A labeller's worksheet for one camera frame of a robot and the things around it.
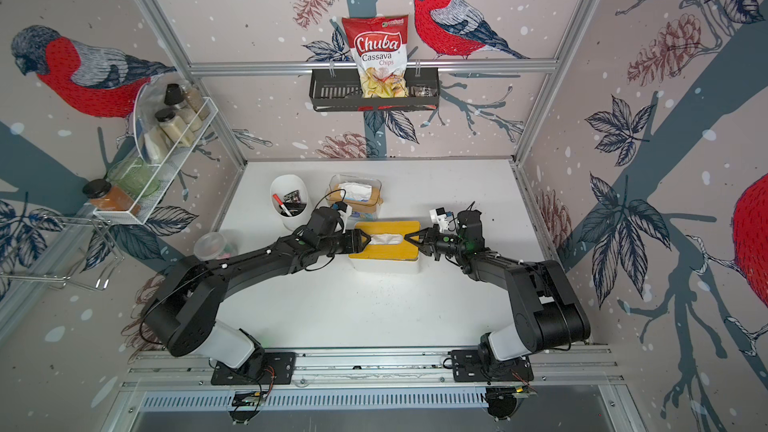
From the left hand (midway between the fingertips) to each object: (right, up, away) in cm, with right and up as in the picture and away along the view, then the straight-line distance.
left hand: (370, 234), depth 87 cm
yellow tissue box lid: (+10, -4, -6) cm, 12 cm away
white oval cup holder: (-27, +13, +10) cm, 31 cm away
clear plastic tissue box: (-3, +12, +11) cm, 16 cm away
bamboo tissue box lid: (-1, +8, +10) cm, 12 cm away
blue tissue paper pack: (-4, +4, +13) cm, 14 cm away
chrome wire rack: (-62, -3, -20) cm, 65 cm away
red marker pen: (-30, +9, +8) cm, 33 cm away
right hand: (+11, -1, -4) cm, 11 cm away
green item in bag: (-57, +17, -16) cm, 61 cm away
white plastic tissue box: (+3, -9, -3) cm, 10 cm away
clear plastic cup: (-49, -4, +1) cm, 49 cm away
